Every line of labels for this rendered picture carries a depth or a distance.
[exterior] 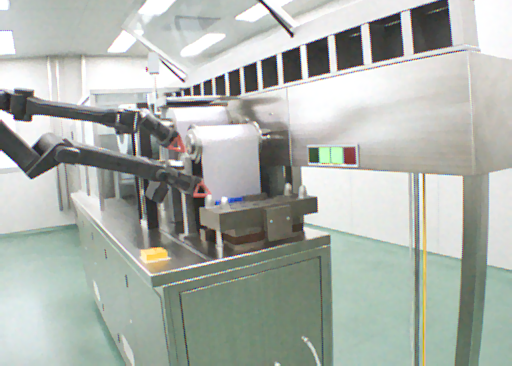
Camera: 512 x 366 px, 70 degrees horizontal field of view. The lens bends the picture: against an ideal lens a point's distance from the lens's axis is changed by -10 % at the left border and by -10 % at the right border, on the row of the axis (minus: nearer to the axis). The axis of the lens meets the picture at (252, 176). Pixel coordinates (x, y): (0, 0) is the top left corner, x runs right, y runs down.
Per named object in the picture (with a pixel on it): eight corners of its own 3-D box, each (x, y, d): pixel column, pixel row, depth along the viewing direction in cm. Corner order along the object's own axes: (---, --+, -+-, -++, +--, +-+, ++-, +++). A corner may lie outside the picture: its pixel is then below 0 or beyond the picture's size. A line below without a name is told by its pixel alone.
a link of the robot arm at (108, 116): (9, 120, 124) (11, 88, 121) (15, 117, 129) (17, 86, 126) (132, 137, 134) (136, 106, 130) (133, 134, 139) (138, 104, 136)
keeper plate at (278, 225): (265, 240, 136) (263, 208, 134) (289, 235, 140) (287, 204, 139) (269, 242, 133) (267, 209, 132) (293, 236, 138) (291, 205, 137)
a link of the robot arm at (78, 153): (60, 143, 94) (42, 128, 99) (52, 164, 94) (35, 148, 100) (172, 170, 131) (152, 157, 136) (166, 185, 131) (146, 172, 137)
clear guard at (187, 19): (120, 24, 214) (121, 24, 215) (190, 74, 237) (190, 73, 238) (188, -62, 124) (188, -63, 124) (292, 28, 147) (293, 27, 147)
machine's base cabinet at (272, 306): (87, 292, 337) (73, 197, 329) (155, 278, 369) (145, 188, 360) (194, 504, 120) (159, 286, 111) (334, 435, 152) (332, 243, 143)
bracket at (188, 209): (177, 237, 153) (170, 157, 150) (193, 234, 157) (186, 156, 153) (182, 239, 149) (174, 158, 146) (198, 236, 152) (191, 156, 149)
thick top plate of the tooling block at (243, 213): (200, 224, 141) (198, 207, 140) (292, 207, 160) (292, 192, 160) (220, 232, 127) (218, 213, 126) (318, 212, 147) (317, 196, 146)
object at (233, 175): (205, 208, 146) (201, 157, 144) (260, 199, 157) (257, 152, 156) (206, 208, 145) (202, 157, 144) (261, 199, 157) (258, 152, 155)
